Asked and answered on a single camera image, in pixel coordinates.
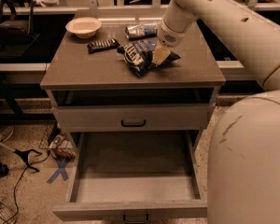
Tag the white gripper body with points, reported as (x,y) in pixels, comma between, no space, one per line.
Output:
(168,36)

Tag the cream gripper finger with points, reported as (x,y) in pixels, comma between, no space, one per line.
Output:
(160,53)

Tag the blue chip bag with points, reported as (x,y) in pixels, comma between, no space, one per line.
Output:
(138,56)

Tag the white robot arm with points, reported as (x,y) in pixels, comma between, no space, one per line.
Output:
(243,180)

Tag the grey drawer cabinet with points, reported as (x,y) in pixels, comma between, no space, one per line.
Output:
(77,78)

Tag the closed grey drawer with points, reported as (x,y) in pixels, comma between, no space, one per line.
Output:
(117,118)

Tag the open grey drawer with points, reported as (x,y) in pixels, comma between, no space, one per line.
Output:
(133,177)

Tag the crushed silver blue can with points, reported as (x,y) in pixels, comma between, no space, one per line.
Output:
(141,30)

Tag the black candy bar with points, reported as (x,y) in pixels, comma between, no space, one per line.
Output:
(102,45)

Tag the white bowl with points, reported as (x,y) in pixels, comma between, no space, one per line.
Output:
(83,28)

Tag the snack packages on floor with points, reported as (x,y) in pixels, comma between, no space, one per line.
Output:
(61,148)

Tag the black chair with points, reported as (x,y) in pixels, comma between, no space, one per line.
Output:
(16,34)

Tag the blue tape cross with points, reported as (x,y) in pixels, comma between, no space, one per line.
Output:
(60,171)

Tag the black grabber tool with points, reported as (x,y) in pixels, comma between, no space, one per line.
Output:
(24,155)

